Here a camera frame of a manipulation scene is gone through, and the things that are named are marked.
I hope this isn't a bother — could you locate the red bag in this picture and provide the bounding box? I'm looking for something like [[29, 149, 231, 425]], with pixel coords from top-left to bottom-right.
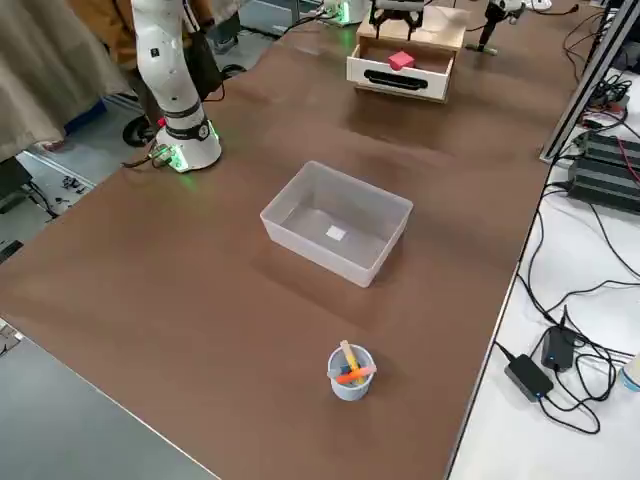
[[387, 49, 417, 72]]

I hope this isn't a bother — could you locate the black power brick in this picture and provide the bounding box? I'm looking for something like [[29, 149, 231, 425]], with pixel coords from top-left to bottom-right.
[[567, 157, 640, 214], [579, 128, 640, 174]]

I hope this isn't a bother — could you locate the orange marker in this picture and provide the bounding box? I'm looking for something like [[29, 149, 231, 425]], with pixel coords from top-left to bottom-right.
[[337, 367, 376, 385]]

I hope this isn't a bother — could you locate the white-front drawer with black handle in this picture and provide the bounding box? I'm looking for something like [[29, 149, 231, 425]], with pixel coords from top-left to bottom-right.
[[346, 42, 457, 99]]

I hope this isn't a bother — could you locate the clear plastic box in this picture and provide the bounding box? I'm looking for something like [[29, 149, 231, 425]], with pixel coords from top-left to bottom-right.
[[258, 159, 414, 289]]

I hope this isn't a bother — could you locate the grey power adapter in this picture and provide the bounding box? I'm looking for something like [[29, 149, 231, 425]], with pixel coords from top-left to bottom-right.
[[503, 353, 555, 402]]

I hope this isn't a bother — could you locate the black bag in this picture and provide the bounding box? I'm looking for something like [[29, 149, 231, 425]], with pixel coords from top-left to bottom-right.
[[185, 27, 224, 101]]

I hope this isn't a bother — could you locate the beige fabric cover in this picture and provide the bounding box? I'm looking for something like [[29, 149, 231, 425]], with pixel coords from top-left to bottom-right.
[[0, 0, 134, 162]]

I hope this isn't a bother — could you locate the aluminium frame post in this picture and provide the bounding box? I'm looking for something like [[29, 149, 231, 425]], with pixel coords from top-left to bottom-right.
[[539, 0, 640, 164]]

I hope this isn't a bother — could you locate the flat wooden stick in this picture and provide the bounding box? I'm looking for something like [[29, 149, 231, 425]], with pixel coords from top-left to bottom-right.
[[339, 339, 364, 384]]

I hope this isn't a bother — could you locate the wooden drawer cabinet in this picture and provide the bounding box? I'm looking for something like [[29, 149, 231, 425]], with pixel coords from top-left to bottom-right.
[[354, 4, 470, 105]]

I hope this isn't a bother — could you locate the small black wheel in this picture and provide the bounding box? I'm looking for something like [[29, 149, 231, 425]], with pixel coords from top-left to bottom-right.
[[122, 112, 161, 149]]

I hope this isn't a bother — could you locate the black power adapter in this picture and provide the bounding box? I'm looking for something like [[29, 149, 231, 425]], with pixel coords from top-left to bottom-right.
[[539, 324, 584, 372]]

